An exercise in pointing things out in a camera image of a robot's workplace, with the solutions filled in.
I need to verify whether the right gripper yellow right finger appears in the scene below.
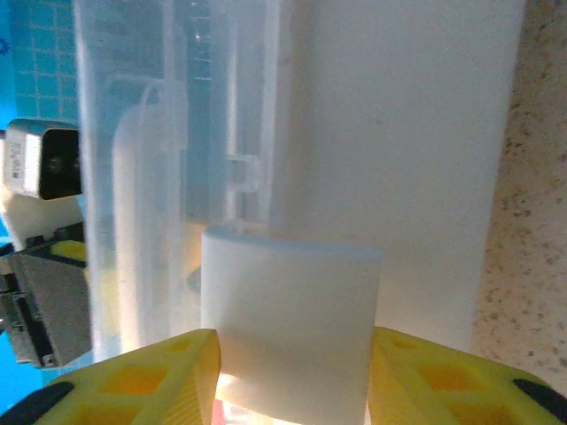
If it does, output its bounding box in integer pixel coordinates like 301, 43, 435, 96
369, 326, 567, 425

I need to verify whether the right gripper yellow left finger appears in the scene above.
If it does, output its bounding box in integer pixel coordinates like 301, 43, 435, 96
8, 328, 222, 425

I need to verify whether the clear plastic tool box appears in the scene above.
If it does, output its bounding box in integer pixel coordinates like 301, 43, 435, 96
73, 0, 527, 421

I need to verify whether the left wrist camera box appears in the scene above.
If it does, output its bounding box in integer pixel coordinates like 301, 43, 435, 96
2, 118, 85, 201

